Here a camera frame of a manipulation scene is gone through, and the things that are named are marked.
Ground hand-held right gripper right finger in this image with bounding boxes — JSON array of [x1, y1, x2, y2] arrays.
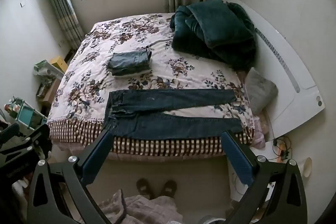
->
[[221, 130, 308, 224]]

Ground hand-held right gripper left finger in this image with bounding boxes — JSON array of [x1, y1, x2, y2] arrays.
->
[[26, 130, 114, 224]]

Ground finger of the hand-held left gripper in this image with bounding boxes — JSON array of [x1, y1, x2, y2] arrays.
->
[[20, 124, 52, 160]]

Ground dark blue jeans pants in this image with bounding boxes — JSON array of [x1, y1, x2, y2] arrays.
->
[[103, 89, 243, 141]]

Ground teal storage rack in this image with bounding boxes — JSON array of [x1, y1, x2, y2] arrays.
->
[[4, 95, 48, 132]]

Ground brown cardboard box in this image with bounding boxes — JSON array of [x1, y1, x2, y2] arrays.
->
[[37, 78, 62, 109]]

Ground person's pink robe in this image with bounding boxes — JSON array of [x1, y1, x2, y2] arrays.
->
[[97, 189, 184, 224]]

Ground white paper cup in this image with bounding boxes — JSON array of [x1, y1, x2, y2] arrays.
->
[[303, 157, 313, 177]]

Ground grey pillow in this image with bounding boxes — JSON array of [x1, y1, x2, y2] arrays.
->
[[245, 67, 279, 115]]

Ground yellow box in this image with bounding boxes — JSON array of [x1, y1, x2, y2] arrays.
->
[[50, 55, 69, 73]]

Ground brown slipper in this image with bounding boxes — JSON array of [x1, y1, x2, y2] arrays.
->
[[160, 180, 177, 198]]

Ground bed with floral sheet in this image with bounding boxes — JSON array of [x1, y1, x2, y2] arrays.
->
[[47, 13, 266, 161]]

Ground folded blue jeans stack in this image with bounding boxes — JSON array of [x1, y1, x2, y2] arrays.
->
[[108, 49, 153, 77]]

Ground white headboard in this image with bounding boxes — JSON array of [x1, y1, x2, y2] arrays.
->
[[219, 0, 324, 136]]

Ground dark green plush blanket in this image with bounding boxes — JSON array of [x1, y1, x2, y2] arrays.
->
[[170, 0, 258, 71]]

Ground tangled charging cables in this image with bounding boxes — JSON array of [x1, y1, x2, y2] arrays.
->
[[272, 136, 292, 161]]

